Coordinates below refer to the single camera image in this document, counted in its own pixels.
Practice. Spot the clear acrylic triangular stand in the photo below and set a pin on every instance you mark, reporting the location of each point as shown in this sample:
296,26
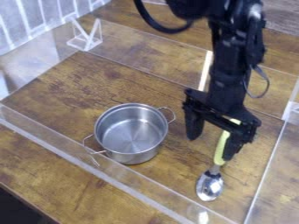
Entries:
85,41

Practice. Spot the stainless steel pot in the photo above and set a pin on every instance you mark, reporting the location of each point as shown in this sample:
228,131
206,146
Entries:
129,131

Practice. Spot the clear acrylic enclosure wall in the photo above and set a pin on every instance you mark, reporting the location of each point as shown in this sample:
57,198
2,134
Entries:
160,197

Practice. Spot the green handled metal spoon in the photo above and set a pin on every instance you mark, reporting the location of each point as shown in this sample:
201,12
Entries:
209,182

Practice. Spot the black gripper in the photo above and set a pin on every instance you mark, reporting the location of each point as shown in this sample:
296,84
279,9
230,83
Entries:
237,120

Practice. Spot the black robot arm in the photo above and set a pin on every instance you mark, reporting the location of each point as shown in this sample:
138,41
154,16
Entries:
236,23

